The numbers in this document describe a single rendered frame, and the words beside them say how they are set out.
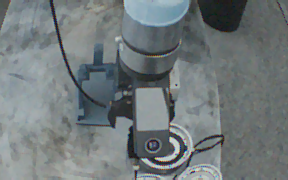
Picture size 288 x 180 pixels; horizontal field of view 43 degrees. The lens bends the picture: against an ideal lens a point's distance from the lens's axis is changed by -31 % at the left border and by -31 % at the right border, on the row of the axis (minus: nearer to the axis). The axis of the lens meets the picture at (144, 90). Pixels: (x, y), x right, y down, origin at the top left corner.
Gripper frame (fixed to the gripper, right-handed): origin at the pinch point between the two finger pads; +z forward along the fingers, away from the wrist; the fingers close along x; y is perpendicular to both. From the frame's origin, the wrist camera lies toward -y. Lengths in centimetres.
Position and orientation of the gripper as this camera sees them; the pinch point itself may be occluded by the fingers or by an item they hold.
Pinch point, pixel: (136, 137)
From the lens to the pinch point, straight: 81.1
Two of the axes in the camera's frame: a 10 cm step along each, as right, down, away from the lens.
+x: -9.9, 0.0, -1.0
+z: -0.9, 5.2, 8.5
